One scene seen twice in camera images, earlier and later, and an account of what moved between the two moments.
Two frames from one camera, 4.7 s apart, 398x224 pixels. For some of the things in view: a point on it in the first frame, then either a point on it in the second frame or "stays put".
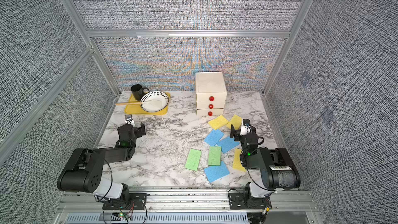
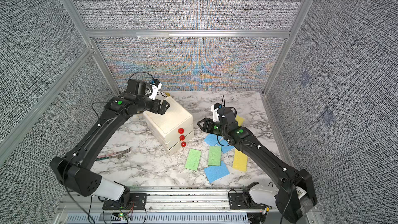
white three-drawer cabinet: (211, 91) -> (174, 127)
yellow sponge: (237, 164) stays put
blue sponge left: (213, 137) stays put
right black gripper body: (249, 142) -> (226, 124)
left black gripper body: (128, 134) -> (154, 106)
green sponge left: (193, 159) stays put
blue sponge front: (215, 172) stays put
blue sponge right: (227, 143) stays put
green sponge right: (214, 157) stays put
